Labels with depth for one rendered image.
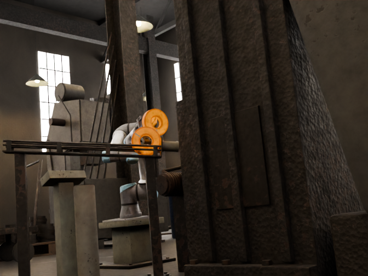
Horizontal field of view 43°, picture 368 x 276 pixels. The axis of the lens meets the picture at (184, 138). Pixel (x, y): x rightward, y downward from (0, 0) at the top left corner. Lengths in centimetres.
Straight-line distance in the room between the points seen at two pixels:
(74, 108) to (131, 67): 244
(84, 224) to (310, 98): 140
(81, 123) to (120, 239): 500
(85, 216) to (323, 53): 154
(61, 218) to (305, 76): 158
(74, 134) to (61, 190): 539
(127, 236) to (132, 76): 317
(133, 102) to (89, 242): 344
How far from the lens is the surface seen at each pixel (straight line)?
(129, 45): 614
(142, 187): 323
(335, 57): 186
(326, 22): 191
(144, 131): 252
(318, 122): 205
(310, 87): 206
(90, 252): 270
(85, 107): 819
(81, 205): 270
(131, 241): 318
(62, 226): 282
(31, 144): 252
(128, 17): 630
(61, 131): 850
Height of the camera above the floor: 30
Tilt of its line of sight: 9 degrees up
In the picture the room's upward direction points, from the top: 5 degrees counter-clockwise
